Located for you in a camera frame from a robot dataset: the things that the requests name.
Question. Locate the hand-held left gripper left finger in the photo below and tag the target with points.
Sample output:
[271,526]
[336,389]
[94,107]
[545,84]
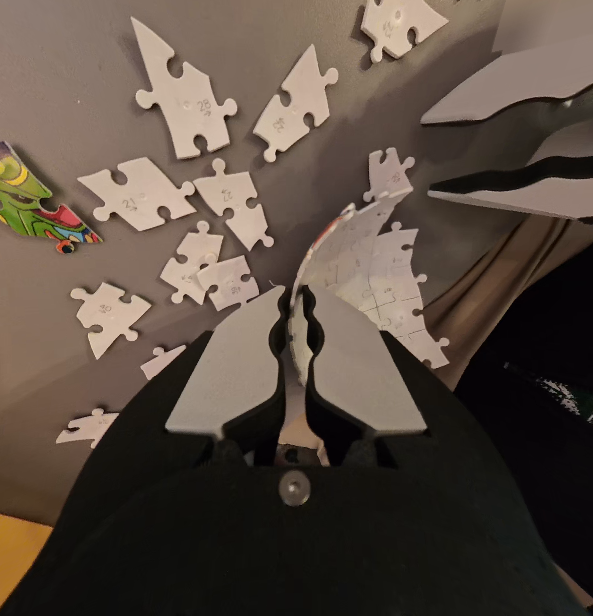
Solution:
[229,380]

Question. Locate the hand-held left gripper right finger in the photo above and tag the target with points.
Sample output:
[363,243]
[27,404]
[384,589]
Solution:
[364,380]

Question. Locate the colourful printed puzzle piece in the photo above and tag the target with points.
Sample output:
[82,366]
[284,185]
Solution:
[31,207]

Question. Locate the partly built white puzzle ball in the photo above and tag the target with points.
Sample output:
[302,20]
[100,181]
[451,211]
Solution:
[373,269]

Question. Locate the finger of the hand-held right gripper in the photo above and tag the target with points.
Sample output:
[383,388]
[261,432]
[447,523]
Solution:
[542,195]
[518,82]

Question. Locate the white puzzle pieces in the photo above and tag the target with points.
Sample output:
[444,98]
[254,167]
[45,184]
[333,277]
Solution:
[190,120]

